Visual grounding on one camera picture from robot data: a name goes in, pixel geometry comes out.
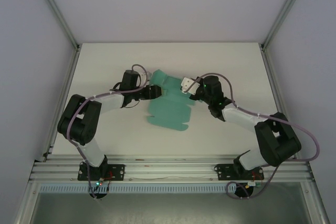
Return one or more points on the aluminium frame post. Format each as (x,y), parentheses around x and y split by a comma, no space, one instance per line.
(286,9)
(56,11)

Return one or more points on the aluminium table side rail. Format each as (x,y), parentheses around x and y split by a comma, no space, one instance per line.
(275,90)
(63,98)

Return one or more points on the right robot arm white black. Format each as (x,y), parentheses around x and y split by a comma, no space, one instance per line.
(275,140)

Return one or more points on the grey metal sheet panel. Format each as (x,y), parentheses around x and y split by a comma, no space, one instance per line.
(170,208)

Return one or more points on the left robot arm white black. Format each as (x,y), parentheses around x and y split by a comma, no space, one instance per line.
(89,153)

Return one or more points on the small lit LED board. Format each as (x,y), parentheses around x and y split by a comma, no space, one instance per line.
(99,182)

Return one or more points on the aluminium mounting rail beam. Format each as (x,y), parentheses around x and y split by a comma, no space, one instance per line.
(170,167)

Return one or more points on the small green yellow connector board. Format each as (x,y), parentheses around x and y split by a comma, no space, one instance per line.
(253,183)

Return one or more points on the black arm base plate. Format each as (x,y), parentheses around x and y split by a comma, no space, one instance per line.
(118,171)
(223,172)

